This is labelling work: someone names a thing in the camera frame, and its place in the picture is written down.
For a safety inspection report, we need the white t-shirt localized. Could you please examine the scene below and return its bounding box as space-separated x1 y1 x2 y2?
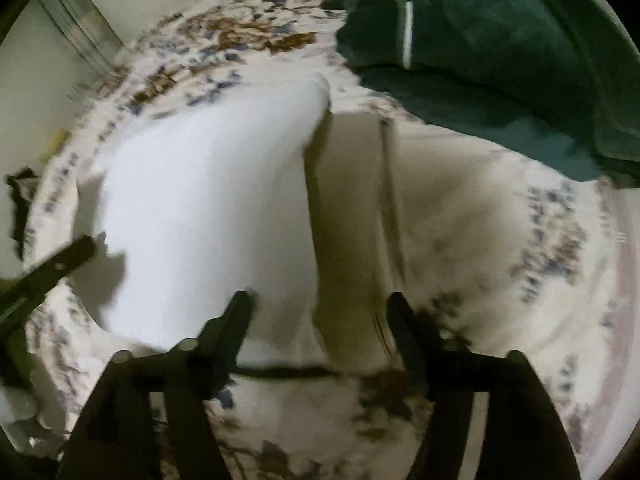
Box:
75 74 333 366

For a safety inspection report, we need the black cloth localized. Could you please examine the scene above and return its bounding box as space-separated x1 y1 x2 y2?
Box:
5 167 41 261

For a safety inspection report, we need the narrow grey-green curtain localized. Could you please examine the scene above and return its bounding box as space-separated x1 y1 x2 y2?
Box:
37 0 123 76

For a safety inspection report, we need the beige folded garment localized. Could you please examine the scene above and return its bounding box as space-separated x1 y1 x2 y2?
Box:
302 110 416 376

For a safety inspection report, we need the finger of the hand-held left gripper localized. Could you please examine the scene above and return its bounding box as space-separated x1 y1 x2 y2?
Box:
0 235 97 321

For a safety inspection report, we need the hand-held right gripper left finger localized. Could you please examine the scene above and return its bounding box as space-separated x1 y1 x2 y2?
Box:
57 290 256 480

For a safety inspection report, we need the dark green blanket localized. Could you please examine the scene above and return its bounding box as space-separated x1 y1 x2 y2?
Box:
320 0 640 183

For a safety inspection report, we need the yellow box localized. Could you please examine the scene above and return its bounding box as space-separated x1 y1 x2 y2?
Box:
47 130 72 157

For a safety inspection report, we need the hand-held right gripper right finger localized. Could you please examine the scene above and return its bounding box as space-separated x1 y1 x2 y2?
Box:
386 291 583 480

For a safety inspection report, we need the dark folded garment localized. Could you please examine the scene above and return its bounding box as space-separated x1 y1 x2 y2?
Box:
232 365 346 381

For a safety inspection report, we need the floral quilt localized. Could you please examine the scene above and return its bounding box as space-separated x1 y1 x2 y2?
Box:
22 0 631 480

